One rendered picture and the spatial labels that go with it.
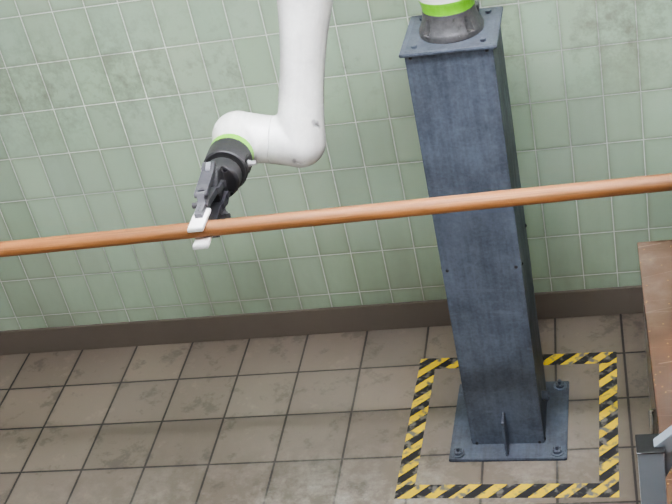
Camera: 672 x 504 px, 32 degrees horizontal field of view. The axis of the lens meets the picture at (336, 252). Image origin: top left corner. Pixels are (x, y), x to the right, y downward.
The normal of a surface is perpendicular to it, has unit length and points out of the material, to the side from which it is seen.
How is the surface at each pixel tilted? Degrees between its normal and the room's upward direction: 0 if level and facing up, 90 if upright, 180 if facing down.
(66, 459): 0
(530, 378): 90
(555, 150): 90
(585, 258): 90
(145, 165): 90
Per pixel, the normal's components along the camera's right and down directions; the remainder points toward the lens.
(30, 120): -0.15, 0.56
